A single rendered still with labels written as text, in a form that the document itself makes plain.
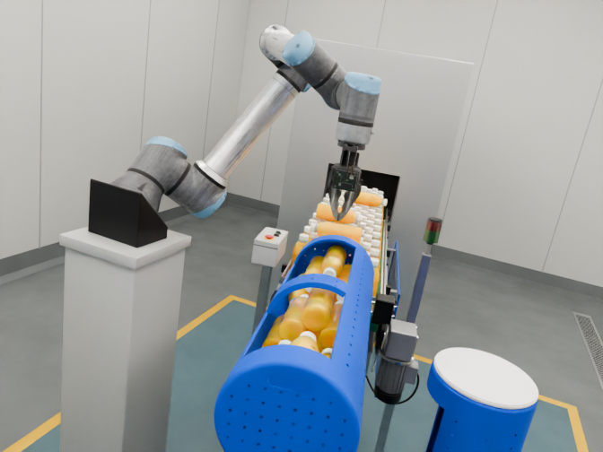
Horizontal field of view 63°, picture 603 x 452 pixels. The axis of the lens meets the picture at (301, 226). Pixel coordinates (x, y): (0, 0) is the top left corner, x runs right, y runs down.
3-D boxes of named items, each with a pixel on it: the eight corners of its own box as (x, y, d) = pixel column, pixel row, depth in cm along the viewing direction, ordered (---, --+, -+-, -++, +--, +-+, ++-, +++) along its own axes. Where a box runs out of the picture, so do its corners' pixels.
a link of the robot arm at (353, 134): (339, 120, 130) (376, 126, 129) (336, 138, 131) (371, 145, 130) (336, 122, 121) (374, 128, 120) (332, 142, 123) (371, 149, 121)
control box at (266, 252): (250, 263, 199) (254, 239, 196) (263, 247, 218) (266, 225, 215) (275, 267, 198) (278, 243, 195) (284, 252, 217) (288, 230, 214)
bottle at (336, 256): (342, 267, 174) (336, 286, 157) (323, 260, 175) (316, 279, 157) (349, 249, 172) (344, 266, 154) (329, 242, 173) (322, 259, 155)
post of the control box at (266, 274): (233, 455, 234) (262, 257, 206) (236, 449, 238) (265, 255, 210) (241, 457, 233) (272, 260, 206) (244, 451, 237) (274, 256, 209)
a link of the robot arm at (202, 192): (165, 189, 194) (289, 39, 188) (200, 215, 202) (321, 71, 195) (166, 201, 181) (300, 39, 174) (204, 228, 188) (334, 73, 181)
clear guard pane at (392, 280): (375, 395, 219) (397, 295, 206) (379, 318, 294) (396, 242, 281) (376, 395, 219) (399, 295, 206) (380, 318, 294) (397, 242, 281)
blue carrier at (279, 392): (207, 473, 100) (218, 347, 92) (290, 301, 183) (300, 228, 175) (347, 507, 96) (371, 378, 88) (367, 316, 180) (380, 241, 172)
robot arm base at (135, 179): (97, 180, 170) (112, 159, 174) (122, 211, 186) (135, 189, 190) (141, 195, 164) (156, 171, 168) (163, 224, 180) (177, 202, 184)
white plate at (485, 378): (506, 351, 152) (505, 354, 152) (421, 343, 148) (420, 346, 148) (560, 409, 126) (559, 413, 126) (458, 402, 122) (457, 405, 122)
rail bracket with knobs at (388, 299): (365, 323, 186) (371, 298, 183) (366, 315, 193) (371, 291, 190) (391, 328, 185) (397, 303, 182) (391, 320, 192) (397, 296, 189)
